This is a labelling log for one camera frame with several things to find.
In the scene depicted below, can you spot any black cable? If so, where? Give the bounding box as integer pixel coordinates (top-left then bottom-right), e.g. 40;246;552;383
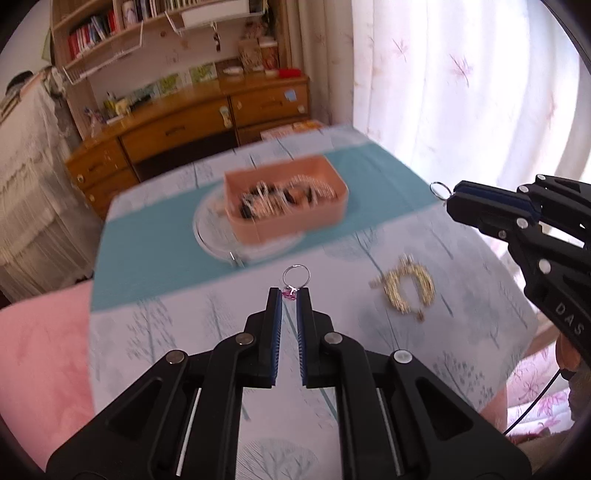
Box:
502;369;570;435

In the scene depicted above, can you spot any stack of books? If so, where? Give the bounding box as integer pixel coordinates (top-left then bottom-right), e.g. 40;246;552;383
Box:
0;70;44;114

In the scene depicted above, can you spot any white pearl bracelet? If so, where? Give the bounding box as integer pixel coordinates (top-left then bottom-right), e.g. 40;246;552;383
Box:
288;174;335;201

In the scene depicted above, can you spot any pink floral cloth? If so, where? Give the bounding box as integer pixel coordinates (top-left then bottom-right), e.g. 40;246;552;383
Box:
505;355;575;435

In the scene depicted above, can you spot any pink plastic box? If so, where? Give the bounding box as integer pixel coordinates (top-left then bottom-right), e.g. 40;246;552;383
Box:
224;155;348;245

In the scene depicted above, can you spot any pink fluffy blanket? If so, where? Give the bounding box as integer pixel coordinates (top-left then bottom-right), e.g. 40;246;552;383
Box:
0;281;95;457

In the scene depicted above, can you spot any orange paper box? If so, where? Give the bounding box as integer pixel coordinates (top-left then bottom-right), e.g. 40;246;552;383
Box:
261;119;324;141

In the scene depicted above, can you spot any white leaf-print curtain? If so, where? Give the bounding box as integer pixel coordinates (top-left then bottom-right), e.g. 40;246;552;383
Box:
281;0;591;352

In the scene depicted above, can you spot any wooden desk with drawers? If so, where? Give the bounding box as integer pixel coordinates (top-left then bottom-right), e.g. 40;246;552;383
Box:
65;74;311;220

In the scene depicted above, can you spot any row of green picture cards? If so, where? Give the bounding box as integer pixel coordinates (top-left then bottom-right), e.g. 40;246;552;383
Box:
134;62;218;100

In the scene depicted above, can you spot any row of books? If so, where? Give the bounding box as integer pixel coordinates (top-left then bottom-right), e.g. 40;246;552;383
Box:
67;11;118;58

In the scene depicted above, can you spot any gold leaf bracelet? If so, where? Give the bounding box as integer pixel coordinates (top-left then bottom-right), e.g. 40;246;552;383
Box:
369;254;437;323

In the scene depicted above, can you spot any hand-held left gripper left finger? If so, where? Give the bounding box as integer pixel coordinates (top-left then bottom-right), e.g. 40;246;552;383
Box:
46;287;283;480

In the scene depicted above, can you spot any person's right hand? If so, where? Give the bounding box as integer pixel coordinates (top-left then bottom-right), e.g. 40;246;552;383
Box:
556;330;578;381

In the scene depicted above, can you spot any lace-covered cabinet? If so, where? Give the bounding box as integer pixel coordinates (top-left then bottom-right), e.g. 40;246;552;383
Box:
0;65;105;301

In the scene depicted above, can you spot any pink gem ring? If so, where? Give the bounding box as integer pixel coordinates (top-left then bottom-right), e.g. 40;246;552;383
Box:
281;264;310;301

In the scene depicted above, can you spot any wooden bookshelf hutch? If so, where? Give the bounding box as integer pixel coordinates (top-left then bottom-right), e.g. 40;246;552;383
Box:
50;0;296;121

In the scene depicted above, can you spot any patterned paper box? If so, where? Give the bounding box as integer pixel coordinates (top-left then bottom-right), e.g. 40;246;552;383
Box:
238;37;262;75

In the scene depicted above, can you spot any red and white cup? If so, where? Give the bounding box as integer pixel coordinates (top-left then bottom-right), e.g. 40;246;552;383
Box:
259;39;280;75

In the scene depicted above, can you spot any white wire basket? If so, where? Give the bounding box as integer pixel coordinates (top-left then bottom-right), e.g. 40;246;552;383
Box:
62;14;181;86

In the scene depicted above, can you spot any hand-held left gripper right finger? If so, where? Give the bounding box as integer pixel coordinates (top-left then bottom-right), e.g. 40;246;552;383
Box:
295;288;532;480

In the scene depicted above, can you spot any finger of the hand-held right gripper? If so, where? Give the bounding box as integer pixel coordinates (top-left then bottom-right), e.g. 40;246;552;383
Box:
446;194;591;280
454;174;591;223

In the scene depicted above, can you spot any black bead bracelet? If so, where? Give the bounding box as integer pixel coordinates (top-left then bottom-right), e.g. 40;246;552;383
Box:
240;182;315;220

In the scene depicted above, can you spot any white tray in wire basket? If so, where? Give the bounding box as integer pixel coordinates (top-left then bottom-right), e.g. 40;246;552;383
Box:
180;0;266;28

